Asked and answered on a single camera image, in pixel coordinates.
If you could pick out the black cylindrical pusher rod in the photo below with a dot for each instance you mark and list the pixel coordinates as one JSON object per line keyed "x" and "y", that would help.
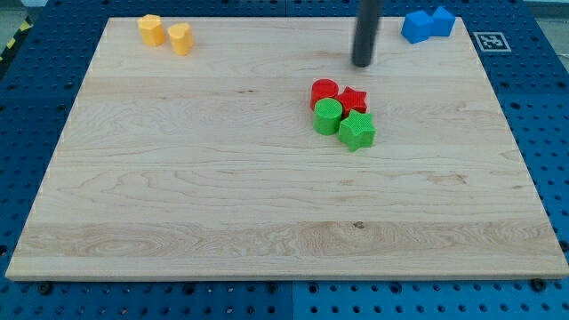
{"x": 368, "y": 20}

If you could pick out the blue cube block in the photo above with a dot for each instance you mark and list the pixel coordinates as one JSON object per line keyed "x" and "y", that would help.
{"x": 417, "y": 27}

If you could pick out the blue triangle block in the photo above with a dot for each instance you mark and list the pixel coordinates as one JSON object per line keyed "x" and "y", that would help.
{"x": 443, "y": 22}

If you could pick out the red cylinder block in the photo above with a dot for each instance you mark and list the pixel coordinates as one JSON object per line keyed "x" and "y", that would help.
{"x": 322, "y": 88}

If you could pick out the red star block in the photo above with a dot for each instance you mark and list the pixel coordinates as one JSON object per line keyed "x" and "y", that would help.
{"x": 351, "y": 99}

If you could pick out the green cylinder block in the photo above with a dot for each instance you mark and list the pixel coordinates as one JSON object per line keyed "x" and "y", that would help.
{"x": 327, "y": 116}

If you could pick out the green star block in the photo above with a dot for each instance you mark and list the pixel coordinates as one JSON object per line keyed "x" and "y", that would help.
{"x": 357, "y": 130}

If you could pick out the white fiducial marker tag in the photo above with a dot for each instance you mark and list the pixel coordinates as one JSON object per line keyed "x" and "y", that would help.
{"x": 491, "y": 41}

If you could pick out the wooden board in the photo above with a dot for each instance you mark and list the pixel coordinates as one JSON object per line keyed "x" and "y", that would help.
{"x": 207, "y": 166}

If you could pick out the yellow black hazard tape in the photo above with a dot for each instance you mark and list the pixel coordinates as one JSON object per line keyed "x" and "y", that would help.
{"x": 15, "y": 43}

